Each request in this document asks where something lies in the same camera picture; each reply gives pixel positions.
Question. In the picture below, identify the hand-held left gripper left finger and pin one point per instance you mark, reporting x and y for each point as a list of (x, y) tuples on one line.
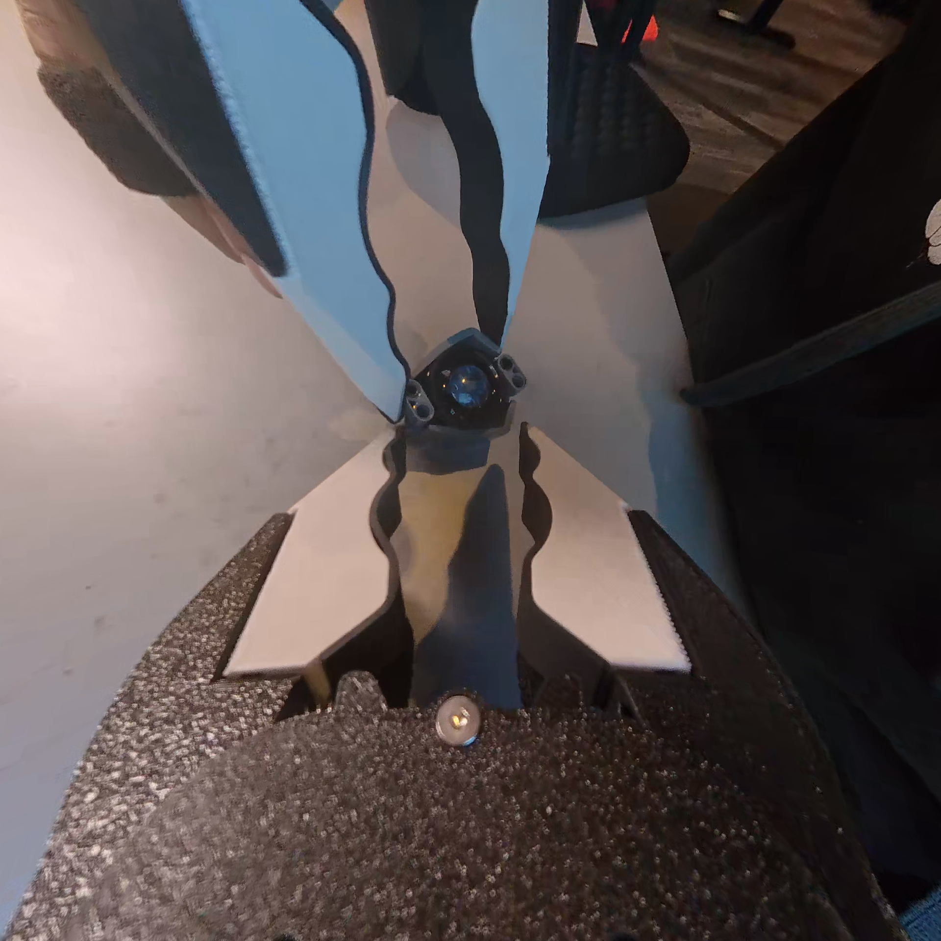
[(323, 588)]

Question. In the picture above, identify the person's blue jeans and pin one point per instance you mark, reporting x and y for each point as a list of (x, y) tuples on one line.
[(923, 919)]

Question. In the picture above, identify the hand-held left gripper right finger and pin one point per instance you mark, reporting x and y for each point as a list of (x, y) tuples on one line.
[(603, 588)]

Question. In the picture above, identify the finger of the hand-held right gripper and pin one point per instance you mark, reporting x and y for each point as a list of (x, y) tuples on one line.
[(309, 184), (522, 110)]

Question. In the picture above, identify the grey curved toy panel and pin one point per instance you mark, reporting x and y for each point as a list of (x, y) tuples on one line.
[(448, 450)]

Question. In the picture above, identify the black toy lens assembly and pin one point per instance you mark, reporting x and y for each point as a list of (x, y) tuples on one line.
[(467, 384)]

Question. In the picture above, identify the person's black hoodie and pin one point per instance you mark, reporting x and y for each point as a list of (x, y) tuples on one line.
[(823, 514)]

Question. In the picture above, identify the person's right hand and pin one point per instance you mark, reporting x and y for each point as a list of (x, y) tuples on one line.
[(235, 254)]

